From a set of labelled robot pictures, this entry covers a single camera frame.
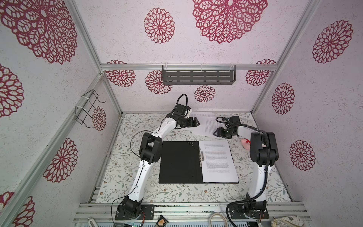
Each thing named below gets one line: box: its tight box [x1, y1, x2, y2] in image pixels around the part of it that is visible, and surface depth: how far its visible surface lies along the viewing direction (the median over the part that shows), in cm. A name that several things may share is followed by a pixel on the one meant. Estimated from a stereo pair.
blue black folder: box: [158, 140, 240, 184], surface depth 92 cm
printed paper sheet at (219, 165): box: [198, 140, 239, 183], surface depth 94 cm
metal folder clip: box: [198, 148, 202, 168], surface depth 95 cm
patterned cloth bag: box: [270, 215, 305, 227], surface depth 70 cm
